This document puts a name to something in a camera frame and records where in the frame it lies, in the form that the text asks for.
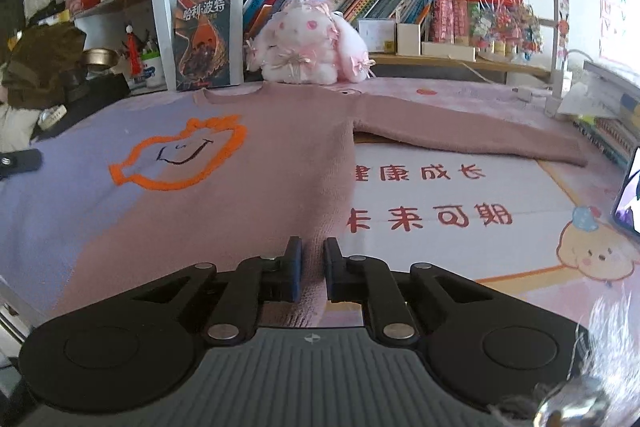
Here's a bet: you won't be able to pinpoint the white cable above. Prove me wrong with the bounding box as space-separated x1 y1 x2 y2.
459 61 522 96

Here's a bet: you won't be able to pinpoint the pink and purple sweater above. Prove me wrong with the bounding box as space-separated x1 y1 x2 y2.
0 82 589 329

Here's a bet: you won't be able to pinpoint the red tassel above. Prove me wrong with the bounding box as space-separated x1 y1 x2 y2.
125 23 144 78

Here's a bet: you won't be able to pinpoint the colourful beaded ornaments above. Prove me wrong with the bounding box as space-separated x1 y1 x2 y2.
470 2 544 58

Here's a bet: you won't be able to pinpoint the smartphone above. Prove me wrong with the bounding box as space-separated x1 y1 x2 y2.
611 146 640 239

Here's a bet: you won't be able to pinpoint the grey side shelf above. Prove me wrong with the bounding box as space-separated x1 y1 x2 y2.
70 0 151 20

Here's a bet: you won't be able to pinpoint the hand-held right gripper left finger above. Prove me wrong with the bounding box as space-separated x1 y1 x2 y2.
120 235 304 347

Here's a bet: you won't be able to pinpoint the long white box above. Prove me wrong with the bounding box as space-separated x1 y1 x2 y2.
421 41 477 62

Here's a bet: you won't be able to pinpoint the brown cloth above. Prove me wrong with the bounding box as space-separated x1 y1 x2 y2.
0 25 89 108

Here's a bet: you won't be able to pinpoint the white card box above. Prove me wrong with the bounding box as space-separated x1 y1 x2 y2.
357 18 397 54

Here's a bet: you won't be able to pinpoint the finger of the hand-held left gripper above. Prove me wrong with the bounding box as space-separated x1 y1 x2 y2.
0 149 44 181

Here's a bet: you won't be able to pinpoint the small white pen box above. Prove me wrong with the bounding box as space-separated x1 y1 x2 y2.
396 22 422 56

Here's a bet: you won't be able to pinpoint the white pink plush bunny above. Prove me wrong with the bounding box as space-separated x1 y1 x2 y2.
244 0 377 84

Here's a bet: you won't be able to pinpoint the brass bowl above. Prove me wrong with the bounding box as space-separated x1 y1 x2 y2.
81 48 121 73

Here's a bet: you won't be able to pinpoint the dark cover standing book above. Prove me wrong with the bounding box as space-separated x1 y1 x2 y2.
172 0 246 92

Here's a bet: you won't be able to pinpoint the white smartwatch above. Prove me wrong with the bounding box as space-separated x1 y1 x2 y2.
37 106 69 130

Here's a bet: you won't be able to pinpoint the white power adapter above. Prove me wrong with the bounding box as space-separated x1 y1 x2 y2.
544 67 574 118

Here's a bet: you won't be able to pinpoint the pink printed desk mat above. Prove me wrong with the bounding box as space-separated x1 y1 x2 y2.
95 76 640 333

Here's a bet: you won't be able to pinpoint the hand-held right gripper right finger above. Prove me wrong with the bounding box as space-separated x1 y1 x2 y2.
322 237 506 348

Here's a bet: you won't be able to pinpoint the black case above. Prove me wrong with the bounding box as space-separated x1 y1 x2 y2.
30 72 132 142

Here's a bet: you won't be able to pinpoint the white pen cup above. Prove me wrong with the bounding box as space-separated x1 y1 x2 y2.
140 52 167 88

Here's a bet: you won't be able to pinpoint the stack of notebooks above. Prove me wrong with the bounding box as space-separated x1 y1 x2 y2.
556 59 640 168

